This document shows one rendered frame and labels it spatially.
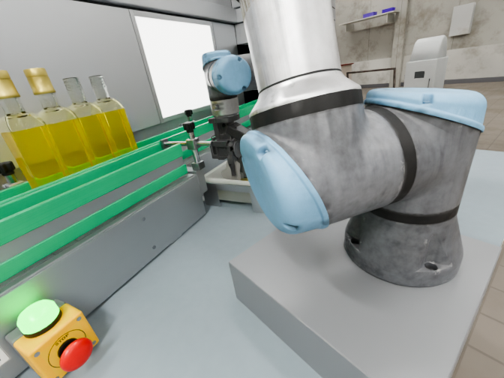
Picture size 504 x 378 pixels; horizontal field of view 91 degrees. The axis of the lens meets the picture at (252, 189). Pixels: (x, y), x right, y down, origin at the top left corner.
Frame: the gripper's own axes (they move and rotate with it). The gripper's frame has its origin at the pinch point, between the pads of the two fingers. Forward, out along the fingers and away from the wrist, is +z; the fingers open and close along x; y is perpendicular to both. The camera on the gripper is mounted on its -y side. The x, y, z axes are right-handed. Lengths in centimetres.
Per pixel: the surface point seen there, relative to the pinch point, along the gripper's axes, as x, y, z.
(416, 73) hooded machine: -566, -76, 19
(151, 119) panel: -2.7, 34.4, -19.5
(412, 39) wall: -952, -77, -47
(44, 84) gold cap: 31.1, 20.4, -33.0
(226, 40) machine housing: -64, 38, -45
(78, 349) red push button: 53, -3, 0
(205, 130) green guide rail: -9.9, 18.2, -13.7
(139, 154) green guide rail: 19.9, 16.0, -15.3
